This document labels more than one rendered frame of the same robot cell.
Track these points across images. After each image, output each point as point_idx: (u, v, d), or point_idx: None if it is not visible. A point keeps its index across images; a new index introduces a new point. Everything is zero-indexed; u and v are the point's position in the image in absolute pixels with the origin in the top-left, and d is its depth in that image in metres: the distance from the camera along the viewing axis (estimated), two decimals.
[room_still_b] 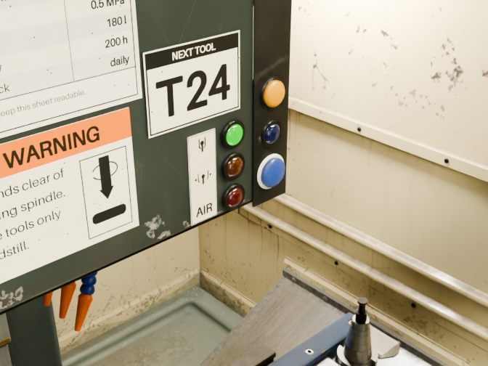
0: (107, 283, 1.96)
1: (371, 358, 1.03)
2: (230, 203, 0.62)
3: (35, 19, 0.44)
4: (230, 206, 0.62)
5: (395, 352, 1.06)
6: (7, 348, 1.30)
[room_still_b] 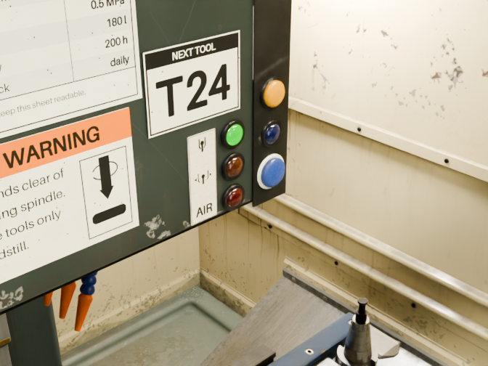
0: (107, 283, 1.96)
1: (371, 358, 1.03)
2: (230, 203, 0.62)
3: (35, 19, 0.44)
4: (230, 206, 0.62)
5: (395, 352, 1.06)
6: (7, 348, 1.30)
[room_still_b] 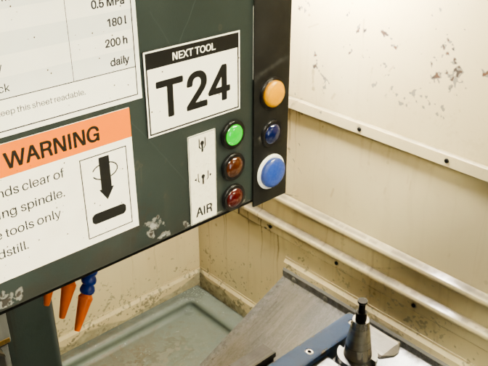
0: (107, 283, 1.96)
1: (371, 358, 1.03)
2: (230, 203, 0.62)
3: (35, 19, 0.44)
4: (230, 206, 0.62)
5: (395, 352, 1.06)
6: (7, 348, 1.30)
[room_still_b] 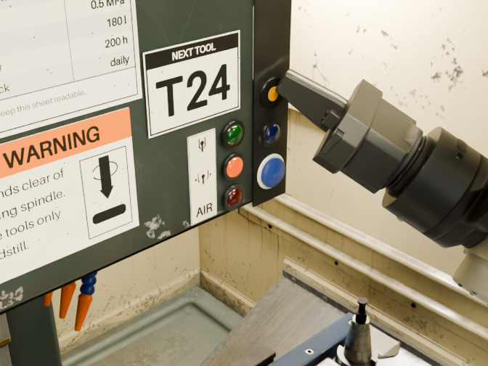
0: (107, 283, 1.96)
1: (371, 358, 1.03)
2: (230, 203, 0.62)
3: (35, 19, 0.44)
4: (230, 206, 0.62)
5: (395, 352, 1.06)
6: (7, 348, 1.30)
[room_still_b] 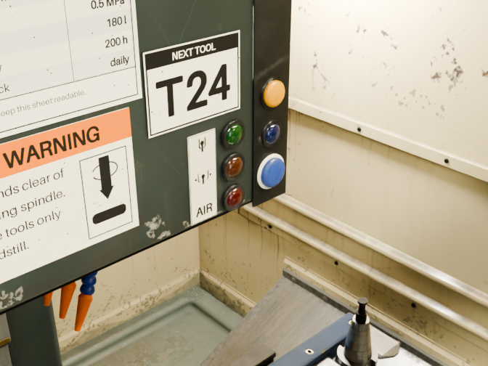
0: (107, 283, 1.96)
1: (371, 358, 1.03)
2: (230, 203, 0.62)
3: (35, 19, 0.44)
4: (230, 206, 0.62)
5: (395, 352, 1.06)
6: (7, 348, 1.30)
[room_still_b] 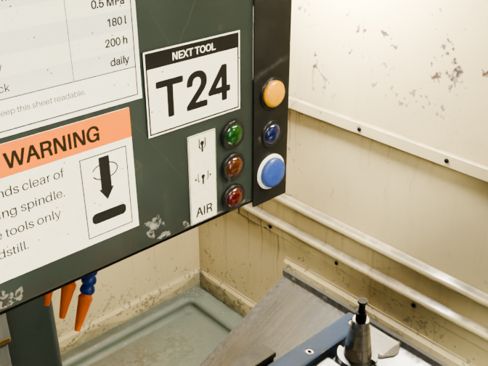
0: (107, 283, 1.96)
1: (371, 358, 1.03)
2: (230, 203, 0.62)
3: (35, 19, 0.44)
4: (230, 206, 0.62)
5: (395, 352, 1.06)
6: (7, 348, 1.30)
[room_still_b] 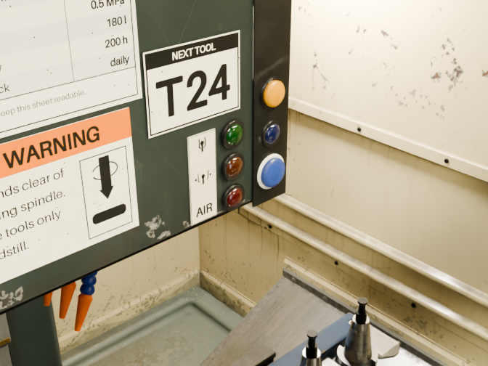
0: (107, 283, 1.96)
1: (371, 358, 1.03)
2: (230, 203, 0.62)
3: (35, 19, 0.44)
4: (230, 206, 0.62)
5: (395, 352, 1.06)
6: (7, 348, 1.30)
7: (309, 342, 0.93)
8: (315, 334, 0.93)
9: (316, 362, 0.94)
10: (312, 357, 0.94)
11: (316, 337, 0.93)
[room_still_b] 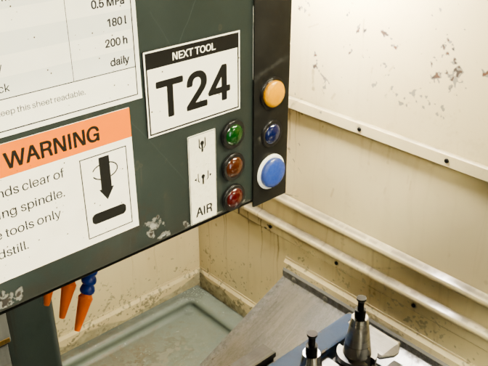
0: (107, 283, 1.96)
1: (370, 356, 1.03)
2: (230, 203, 0.62)
3: (35, 19, 0.44)
4: (230, 206, 0.62)
5: (395, 352, 1.06)
6: (7, 348, 1.30)
7: (309, 342, 0.93)
8: (315, 334, 0.93)
9: (316, 362, 0.94)
10: (312, 357, 0.94)
11: (316, 337, 0.93)
